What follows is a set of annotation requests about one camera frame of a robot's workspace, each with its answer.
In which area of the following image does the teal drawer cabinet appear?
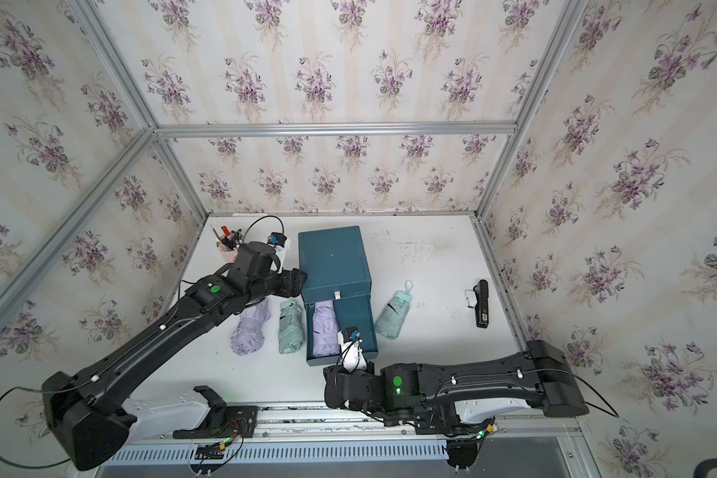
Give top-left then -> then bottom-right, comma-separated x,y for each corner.
298,226 -> 378,368

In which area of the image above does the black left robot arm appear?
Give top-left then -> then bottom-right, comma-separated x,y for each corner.
37,241 -> 308,471

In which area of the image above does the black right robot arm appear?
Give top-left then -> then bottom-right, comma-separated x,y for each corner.
324,340 -> 594,437

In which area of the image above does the pink pen holder cup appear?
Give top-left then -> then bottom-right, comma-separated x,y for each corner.
211,226 -> 244,263

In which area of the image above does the black stapler device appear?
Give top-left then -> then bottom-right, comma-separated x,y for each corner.
464,279 -> 490,329

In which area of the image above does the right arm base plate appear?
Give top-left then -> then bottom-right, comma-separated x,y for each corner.
409,399 -> 498,436

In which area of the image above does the aluminium front rail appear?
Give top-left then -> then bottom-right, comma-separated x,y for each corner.
127,402 -> 582,445

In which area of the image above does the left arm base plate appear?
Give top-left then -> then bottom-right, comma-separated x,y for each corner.
172,386 -> 259,439

